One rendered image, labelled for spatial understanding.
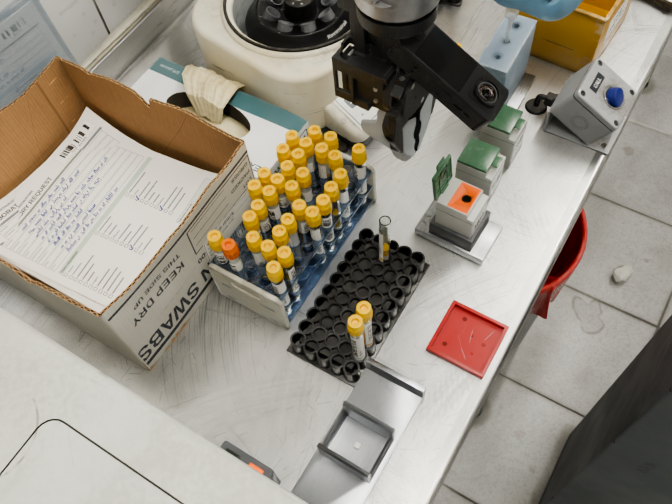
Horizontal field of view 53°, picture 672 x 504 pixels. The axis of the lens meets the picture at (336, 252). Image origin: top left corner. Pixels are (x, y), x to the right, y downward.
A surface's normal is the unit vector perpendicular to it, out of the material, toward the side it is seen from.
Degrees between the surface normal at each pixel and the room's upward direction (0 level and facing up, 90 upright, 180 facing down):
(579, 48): 90
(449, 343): 0
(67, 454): 0
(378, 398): 0
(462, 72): 31
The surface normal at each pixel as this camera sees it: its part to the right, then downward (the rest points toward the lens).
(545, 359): -0.07, -0.50
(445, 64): 0.37, -0.22
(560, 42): -0.56, 0.74
